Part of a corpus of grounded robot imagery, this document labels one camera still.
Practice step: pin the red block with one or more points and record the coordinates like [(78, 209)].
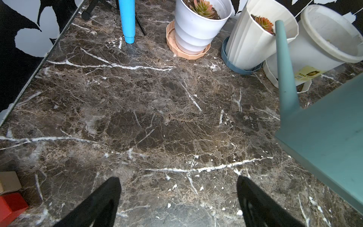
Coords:
[(12, 205)]

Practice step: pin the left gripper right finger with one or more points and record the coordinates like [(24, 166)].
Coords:
[(260, 210)]

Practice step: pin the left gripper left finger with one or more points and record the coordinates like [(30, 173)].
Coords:
[(98, 209)]

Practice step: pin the black mini tripod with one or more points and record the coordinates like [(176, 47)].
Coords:
[(86, 14)]

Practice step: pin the orange succulent middle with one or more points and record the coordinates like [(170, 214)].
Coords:
[(266, 24)]

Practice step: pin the pink-green succulent left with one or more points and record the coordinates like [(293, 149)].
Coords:
[(202, 8)]

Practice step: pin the peach saucer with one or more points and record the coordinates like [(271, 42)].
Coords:
[(171, 42)]

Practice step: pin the white ribbed pot left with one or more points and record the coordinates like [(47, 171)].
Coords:
[(194, 32)]

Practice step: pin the white round pot right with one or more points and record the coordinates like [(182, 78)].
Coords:
[(325, 41)]

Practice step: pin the blue-grey saucer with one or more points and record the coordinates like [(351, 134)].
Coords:
[(231, 66)]

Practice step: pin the blue handheld device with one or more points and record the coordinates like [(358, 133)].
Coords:
[(127, 12)]

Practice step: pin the tan cardboard block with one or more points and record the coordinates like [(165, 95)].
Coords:
[(9, 182)]

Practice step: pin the mint green watering can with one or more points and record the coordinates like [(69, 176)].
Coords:
[(327, 137)]

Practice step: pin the white fluted pot middle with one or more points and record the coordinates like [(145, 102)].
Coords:
[(249, 44)]

